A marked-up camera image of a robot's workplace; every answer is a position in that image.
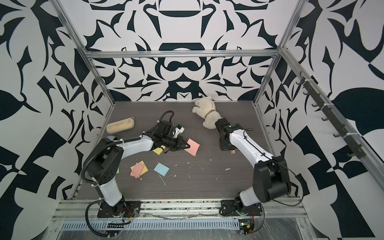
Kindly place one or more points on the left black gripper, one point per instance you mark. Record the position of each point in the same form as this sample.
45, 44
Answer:
180, 144

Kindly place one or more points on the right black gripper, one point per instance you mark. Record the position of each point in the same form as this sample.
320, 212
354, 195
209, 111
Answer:
222, 147

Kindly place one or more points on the pink memo pad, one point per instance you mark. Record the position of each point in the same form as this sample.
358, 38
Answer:
193, 149

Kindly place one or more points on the yellow memo pad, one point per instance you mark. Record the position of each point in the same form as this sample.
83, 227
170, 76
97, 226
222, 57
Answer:
159, 150

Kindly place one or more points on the blue memo pad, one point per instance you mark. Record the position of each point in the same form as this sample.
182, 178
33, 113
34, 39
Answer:
161, 169

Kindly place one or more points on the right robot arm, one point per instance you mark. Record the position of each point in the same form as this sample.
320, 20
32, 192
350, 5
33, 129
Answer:
271, 178

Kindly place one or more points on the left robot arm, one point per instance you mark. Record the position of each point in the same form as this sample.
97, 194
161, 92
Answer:
100, 167

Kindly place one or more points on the white plush dog toy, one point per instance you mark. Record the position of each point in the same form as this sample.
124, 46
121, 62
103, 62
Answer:
206, 109

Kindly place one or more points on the small circuit board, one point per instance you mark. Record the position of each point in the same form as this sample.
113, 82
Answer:
246, 226

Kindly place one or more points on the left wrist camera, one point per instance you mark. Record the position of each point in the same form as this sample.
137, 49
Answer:
178, 130

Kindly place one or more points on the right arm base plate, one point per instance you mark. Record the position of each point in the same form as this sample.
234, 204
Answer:
232, 208

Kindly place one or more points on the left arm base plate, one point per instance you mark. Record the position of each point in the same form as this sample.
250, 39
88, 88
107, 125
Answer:
126, 209

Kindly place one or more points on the black wall hook rack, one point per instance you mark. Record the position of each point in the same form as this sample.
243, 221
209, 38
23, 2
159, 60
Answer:
333, 115

